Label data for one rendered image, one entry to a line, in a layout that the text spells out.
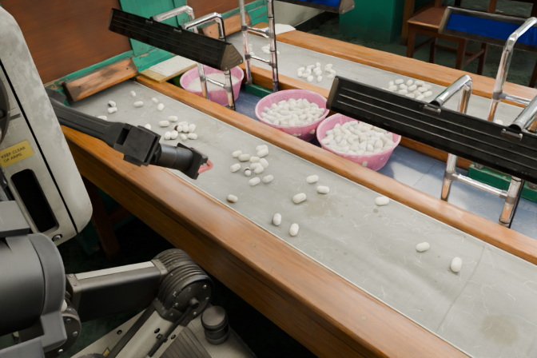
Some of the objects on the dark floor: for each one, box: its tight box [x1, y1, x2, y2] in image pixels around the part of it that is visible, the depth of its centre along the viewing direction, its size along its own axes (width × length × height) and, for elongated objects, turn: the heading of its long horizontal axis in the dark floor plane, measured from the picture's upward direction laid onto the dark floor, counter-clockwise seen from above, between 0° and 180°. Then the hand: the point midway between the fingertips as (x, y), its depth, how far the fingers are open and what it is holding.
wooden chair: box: [406, 0, 509, 76], centre depth 306 cm, size 44×43×91 cm
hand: (209, 165), depth 122 cm, fingers closed
